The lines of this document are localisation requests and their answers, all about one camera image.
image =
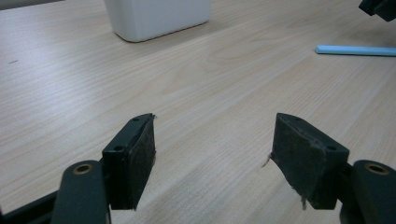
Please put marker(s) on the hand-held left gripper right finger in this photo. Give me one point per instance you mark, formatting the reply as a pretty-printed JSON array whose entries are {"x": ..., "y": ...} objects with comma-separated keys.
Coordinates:
[{"x": 306, "y": 161}]

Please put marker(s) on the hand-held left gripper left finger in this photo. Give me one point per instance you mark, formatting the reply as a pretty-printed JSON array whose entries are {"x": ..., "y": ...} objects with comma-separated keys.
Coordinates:
[{"x": 130, "y": 161}]

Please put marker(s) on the light blue straw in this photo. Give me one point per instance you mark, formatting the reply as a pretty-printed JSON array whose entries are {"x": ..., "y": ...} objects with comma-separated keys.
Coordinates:
[{"x": 355, "y": 50}]

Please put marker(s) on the white plastic container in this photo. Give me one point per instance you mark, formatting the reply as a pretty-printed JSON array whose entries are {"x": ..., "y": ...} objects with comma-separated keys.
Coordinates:
[{"x": 157, "y": 17}]

